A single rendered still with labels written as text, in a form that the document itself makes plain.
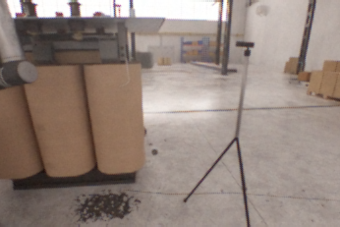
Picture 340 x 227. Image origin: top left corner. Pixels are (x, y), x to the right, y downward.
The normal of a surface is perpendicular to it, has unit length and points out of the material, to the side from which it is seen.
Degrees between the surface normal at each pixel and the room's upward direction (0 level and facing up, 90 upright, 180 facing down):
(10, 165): 90
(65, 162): 90
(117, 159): 90
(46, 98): 90
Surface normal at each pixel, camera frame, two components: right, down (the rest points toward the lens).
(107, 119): 0.13, 0.32
